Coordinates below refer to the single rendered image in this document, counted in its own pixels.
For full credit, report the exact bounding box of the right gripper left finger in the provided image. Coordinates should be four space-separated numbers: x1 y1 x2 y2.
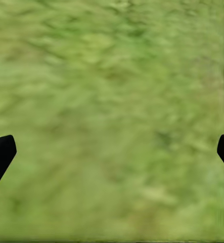
0 135 17 180

